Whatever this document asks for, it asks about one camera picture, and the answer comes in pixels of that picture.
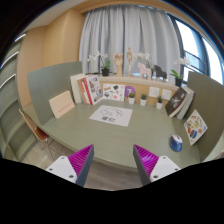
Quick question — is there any white orchid middle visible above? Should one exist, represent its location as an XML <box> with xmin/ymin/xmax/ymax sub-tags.
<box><xmin>138</xmin><ymin>52</ymin><xmax>154</xmax><ymax>73</ymax></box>

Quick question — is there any pink horse figure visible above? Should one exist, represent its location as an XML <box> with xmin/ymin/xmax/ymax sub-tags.
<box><xmin>137</xmin><ymin>62</ymin><xmax>152</xmax><ymax>80</ymax></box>

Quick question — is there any white wall socket left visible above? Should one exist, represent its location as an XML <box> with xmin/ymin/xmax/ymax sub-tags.
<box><xmin>149</xmin><ymin>87</ymin><xmax>160</xmax><ymax>98</ymax></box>

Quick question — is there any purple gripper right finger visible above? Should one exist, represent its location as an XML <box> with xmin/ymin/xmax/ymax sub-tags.
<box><xmin>133</xmin><ymin>144</ymin><xmax>180</xmax><ymax>186</ymax></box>

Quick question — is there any small potted plant right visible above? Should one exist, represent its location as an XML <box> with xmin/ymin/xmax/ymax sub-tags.
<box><xmin>156</xmin><ymin>96</ymin><xmax>163</xmax><ymax>109</ymax></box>

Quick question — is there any white wall socket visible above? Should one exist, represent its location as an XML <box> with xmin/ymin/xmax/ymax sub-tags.
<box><xmin>162</xmin><ymin>89</ymin><xmax>172</xmax><ymax>100</ymax></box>
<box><xmin>149</xmin><ymin>87</ymin><xmax>160</xmax><ymax>98</ymax></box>

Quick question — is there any purple round sign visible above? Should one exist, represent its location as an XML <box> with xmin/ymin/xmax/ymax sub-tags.
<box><xmin>124</xmin><ymin>86</ymin><xmax>136</xmax><ymax>98</ymax></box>

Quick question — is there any small potted plant left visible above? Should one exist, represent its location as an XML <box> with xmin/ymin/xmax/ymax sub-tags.
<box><xmin>128</xmin><ymin>92</ymin><xmax>135</xmax><ymax>104</ymax></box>

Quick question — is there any small potted plant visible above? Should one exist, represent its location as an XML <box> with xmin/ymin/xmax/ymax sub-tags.
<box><xmin>128</xmin><ymin>92</ymin><xmax>135</xmax><ymax>104</ymax></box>
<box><xmin>140</xmin><ymin>94</ymin><xmax>147</xmax><ymax>106</ymax></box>
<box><xmin>156</xmin><ymin>96</ymin><xmax>163</xmax><ymax>109</ymax></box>

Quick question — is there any white orchid right pot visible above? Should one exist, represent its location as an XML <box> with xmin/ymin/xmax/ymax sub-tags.
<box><xmin>171</xmin><ymin>57</ymin><xmax>190</xmax><ymax>87</ymax></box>

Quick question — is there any green shelf unit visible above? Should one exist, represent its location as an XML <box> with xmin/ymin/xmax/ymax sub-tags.
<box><xmin>0</xmin><ymin>34</ymin><xmax>36</xmax><ymax>161</ymax></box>

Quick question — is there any white printed mouse pad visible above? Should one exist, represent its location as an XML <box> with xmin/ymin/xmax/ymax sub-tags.
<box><xmin>90</xmin><ymin>105</ymin><xmax>133</xmax><ymax>127</ymax></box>

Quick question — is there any white wall socket right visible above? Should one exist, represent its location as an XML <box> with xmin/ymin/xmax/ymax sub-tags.
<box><xmin>162</xmin><ymin>89</ymin><xmax>172</xmax><ymax>100</ymax></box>

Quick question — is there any grey curtain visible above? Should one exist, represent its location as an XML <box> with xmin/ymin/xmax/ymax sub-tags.
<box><xmin>79</xmin><ymin>5</ymin><xmax>180</xmax><ymax>74</ymax></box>

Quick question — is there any white orchid left pot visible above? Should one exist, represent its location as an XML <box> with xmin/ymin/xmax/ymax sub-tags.
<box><xmin>87</xmin><ymin>51</ymin><xmax>111</xmax><ymax>76</ymax></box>

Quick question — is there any colourful illustrated book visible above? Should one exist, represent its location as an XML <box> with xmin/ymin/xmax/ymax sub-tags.
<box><xmin>184</xmin><ymin>110</ymin><xmax>208</xmax><ymax>145</ymax></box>

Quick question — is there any white book behind black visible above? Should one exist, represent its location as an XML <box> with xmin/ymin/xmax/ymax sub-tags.
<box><xmin>176</xmin><ymin>86</ymin><xmax>195</xmax><ymax>120</ymax></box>

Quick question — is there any small potted plant middle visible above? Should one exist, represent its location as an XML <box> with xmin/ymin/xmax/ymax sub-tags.
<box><xmin>140</xmin><ymin>94</ymin><xmax>147</xmax><ymax>106</ymax></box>

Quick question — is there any white orchid pot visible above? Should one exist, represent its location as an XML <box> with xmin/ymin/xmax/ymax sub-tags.
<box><xmin>171</xmin><ymin>57</ymin><xmax>190</xmax><ymax>87</ymax></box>
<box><xmin>87</xmin><ymin>51</ymin><xmax>111</xmax><ymax>76</ymax></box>

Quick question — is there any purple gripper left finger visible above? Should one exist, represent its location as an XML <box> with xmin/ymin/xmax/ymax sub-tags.
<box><xmin>47</xmin><ymin>144</ymin><xmax>94</xmax><ymax>187</ymax></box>

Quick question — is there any beige card board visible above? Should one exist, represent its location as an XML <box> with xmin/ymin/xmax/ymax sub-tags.
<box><xmin>49</xmin><ymin>91</ymin><xmax>75</xmax><ymax>118</ymax></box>

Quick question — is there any wooden chair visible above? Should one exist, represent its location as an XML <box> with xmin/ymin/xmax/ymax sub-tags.
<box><xmin>19</xmin><ymin>110</ymin><xmax>52</xmax><ymax>155</ymax></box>

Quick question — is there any red white book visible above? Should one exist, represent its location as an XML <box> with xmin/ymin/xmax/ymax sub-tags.
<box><xmin>83</xmin><ymin>75</ymin><xmax>103</xmax><ymax>105</ymax></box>

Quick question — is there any black horse figure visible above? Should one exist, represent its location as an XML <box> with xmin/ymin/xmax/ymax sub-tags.
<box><xmin>154</xmin><ymin>65</ymin><xmax>167</xmax><ymax>79</ymax></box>

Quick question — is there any white book stack left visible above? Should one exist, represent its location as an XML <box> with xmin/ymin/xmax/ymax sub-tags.
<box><xmin>70</xmin><ymin>73</ymin><xmax>85</xmax><ymax>103</ymax></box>

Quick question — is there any wooden mannequin figure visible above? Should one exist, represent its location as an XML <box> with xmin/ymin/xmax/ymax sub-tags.
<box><xmin>127</xmin><ymin>47</ymin><xmax>134</xmax><ymax>75</ymax></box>

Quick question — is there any white illustrated card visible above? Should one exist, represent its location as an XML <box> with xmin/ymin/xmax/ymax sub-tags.
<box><xmin>103</xmin><ymin>84</ymin><xmax>125</xmax><ymax>101</ymax></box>

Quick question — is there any wooden hand model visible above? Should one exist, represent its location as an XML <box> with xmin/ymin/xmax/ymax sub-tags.
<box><xmin>113</xmin><ymin>53</ymin><xmax>123</xmax><ymax>77</ymax></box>

